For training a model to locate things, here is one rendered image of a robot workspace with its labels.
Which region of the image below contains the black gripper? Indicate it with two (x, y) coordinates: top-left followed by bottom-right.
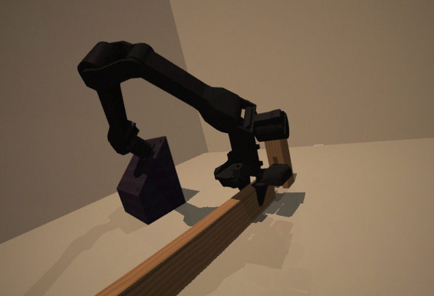
(229, 142), (292, 206)

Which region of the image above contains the brown wooden post with slot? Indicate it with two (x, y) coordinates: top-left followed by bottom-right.
(264, 139), (294, 189)

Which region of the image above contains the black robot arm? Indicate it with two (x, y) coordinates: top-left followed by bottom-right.
(77, 41), (289, 189)

